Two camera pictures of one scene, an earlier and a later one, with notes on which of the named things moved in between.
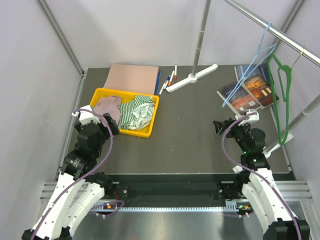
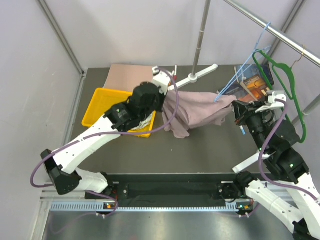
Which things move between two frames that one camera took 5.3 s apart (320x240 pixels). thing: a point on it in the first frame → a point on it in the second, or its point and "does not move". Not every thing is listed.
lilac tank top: (109, 104) → (194, 108)
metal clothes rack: (194, 76) does not move
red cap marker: (175, 76) does not move
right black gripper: (220, 127) → (243, 111)
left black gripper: (112, 123) → (162, 98)
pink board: (139, 78) does not move
